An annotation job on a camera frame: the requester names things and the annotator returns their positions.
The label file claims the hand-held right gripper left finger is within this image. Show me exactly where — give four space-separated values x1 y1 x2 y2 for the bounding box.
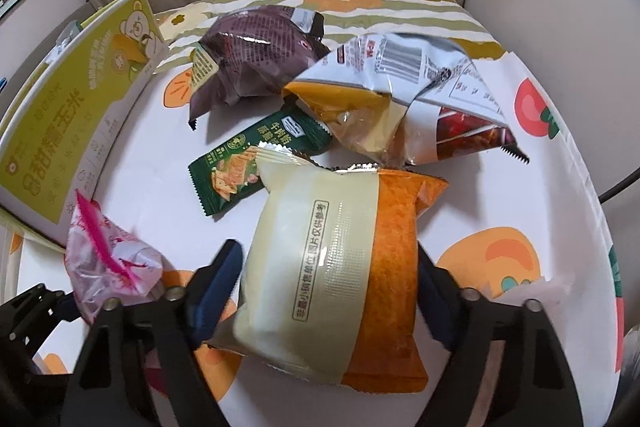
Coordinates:
65 239 246 427

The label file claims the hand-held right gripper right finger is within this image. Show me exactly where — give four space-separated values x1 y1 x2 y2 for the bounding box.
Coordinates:
414 244 586 427

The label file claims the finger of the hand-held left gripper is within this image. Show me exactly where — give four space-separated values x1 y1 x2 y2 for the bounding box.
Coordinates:
17 284 82 324

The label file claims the pink snack packet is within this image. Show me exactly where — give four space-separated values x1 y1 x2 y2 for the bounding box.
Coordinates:
65 188 166 326

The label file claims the cream orange snack packet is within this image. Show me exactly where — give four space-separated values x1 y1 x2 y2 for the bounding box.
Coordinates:
207 147 449 394

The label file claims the green cardboard box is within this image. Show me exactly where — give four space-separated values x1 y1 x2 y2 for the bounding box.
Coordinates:
0 0 172 253

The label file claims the white fruit print table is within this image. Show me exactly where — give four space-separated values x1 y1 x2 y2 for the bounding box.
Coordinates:
0 47 627 427

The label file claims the dark green snack packet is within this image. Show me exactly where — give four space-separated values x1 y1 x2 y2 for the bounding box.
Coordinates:
188 104 334 219

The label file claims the silver red snack packet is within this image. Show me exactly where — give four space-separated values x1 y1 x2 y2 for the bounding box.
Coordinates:
281 32 532 168

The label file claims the black floor lamp pole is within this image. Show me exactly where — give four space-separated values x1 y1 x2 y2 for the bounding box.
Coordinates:
596 166 640 204

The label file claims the dark purple snack packet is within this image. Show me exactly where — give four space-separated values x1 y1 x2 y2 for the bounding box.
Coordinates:
187 5 329 130

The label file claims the floral striped blanket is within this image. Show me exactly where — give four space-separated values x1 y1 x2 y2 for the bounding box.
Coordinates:
154 0 507 64

